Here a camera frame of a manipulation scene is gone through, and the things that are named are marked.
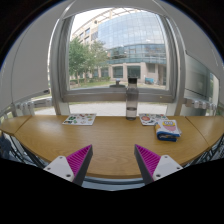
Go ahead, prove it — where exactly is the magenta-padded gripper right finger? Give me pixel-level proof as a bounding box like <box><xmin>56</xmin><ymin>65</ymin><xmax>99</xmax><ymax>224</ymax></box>
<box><xmin>133</xmin><ymin>144</ymin><xmax>184</xmax><ymax>186</ymax></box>

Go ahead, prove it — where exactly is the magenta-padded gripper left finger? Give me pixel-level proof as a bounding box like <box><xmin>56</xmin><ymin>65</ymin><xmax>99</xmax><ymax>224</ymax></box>
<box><xmin>43</xmin><ymin>144</ymin><xmax>94</xmax><ymax>187</ymax></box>

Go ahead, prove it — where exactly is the white owl-print towel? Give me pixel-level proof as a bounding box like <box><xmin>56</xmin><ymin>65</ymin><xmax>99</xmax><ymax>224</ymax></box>
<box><xmin>154</xmin><ymin>119</ymin><xmax>183</xmax><ymax>143</ymax></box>

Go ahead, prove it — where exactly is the sticker sheet with red circle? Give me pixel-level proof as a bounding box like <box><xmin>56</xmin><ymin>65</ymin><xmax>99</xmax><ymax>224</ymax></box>
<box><xmin>138</xmin><ymin>113</ymin><xmax>169</xmax><ymax>127</ymax></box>

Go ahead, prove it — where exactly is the sticker sheet with small stickers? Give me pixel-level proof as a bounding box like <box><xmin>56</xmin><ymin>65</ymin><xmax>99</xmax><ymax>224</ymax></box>
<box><xmin>62</xmin><ymin>113</ymin><xmax>97</xmax><ymax>127</ymax></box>

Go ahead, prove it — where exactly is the clear grey water bottle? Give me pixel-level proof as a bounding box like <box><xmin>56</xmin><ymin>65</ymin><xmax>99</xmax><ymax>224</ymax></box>
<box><xmin>125</xmin><ymin>77</ymin><xmax>140</xmax><ymax>121</ymax></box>

